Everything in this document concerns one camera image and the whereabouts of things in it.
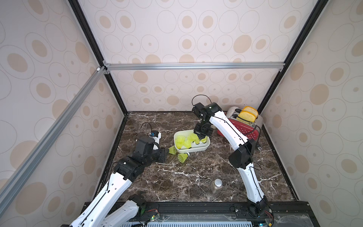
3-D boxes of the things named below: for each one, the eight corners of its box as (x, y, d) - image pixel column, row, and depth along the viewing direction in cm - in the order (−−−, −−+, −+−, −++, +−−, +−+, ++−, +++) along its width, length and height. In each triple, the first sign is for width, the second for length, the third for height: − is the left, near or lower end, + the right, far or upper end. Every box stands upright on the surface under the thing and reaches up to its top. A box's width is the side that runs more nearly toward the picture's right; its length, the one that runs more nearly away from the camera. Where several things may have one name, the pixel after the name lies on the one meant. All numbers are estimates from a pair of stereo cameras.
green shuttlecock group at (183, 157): (177, 162, 93) (177, 160, 90) (178, 154, 96) (178, 152, 94) (189, 162, 92) (189, 160, 90) (189, 154, 96) (189, 152, 94)
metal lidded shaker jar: (211, 193, 81) (214, 187, 73) (210, 185, 84) (213, 178, 76) (219, 193, 81) (223, 187, 73) (218, 184, 84) (221, 178, 76)
